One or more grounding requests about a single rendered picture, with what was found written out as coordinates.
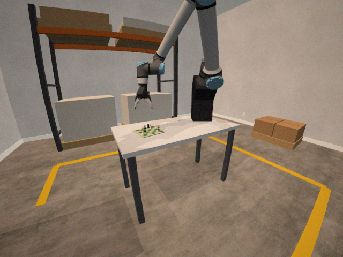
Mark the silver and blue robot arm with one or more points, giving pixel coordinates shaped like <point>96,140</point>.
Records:
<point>207,18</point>

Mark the green and cream chessboard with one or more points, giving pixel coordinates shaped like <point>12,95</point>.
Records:
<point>149,132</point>

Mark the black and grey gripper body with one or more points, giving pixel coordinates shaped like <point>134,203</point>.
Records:
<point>145,92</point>

